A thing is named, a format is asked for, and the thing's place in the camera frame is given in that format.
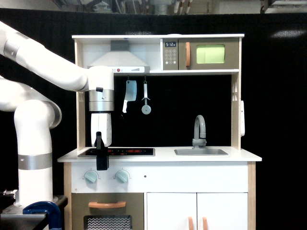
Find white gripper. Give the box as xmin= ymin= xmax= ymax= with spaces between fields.
xmin=91 ymin=113 xmax=112 ymax=171

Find taupe microwave door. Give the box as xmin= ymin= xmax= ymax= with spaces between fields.
xmin=178 ymin=37 xmax=240 ymax=70

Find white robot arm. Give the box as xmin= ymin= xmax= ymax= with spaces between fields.
xmin=0 ymin=23 xmax=114 ymax=207

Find taupe oven door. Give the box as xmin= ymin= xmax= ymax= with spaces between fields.
xmin=71 ymin=193 xmax=144 ymax=230

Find left white cabinet door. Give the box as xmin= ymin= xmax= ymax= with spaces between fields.
xmin=147 ymin=193 xmax=197 ymax=230

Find white cabinet door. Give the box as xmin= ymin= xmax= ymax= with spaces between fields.
xmin=197 ymin=193 xmax=248 ymax=230
xmin=147 ymin=193 xmax=197 ymax=230

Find right white cabinet door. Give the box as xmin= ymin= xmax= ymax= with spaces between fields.
xmin=197 ymin=193 xmax=248 ymax=230

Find black toy stovetop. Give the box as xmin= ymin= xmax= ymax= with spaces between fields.
xmin=78 ymin=148 xmax=155 ymax=157

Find left mint knob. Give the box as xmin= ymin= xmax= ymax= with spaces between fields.
xmin=84 ymin=170 xmax=99 ymax=184

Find mint knob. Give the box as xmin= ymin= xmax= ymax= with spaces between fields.
xmin=115 ymin=170 xmax=130 ymax=184
xmin=84 ymin=170 xmax=99 ymax=184

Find right mint knob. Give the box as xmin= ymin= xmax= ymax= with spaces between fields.
xmin=115 ymin=170 xmax=130 ymax=184

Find toy pizza cutter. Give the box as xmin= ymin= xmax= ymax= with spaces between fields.
xmin=142 ymin=81 xmax=151 ymax=115

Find toy cleaver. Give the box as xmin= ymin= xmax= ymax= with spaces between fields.
xmin=122 ymin=80 xmax=137 ymax=113

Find white wooden toy kitchen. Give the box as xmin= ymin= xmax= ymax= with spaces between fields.
xmin=59 ymin=34 xmax=261 ymax=230

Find blue clamp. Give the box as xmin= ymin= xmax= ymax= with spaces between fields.
xmin=23 ymin=201 xmax=62 ymax=230

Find grey toy sink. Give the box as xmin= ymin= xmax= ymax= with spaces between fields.
xmin=175 ymin=149 xmax=228 ymax=156

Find grey toy faucet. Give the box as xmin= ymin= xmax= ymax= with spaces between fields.
xmin=192 ymin=115 xmax=207 ymax=149

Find grey range hood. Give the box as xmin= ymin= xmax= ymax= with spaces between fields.
xmin=88 ymin=40 xmax=150 ymax=73

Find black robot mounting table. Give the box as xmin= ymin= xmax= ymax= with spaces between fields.
xmin=0 ymin=190 xmax=68 ymax=230

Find microwave keypad panel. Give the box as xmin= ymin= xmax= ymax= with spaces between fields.
xmin=162 ymin=39 xmax=178 ymax=70

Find white side-mounted object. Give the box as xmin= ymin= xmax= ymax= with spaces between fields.
xmin=240 ymin=100 xmax=245 ymax=137

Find orange oven handle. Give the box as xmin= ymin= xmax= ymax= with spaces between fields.
xmin=88 ymin=201 xmax=126 ymax=209

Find left orange cabinet handle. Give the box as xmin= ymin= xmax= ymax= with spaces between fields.
xmin=188 ymin=217 xmax=194 ymax=230

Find orange cabinet handle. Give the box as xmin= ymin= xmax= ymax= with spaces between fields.
xmin=188 ymin=217 xmax=194 ymax=230
xmin=202 ymin=217 xmax=208 ymax=230

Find right orange cabinet handle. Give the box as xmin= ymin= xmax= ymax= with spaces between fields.
xmin=202 ymin=217 xmax=208 ymax=230

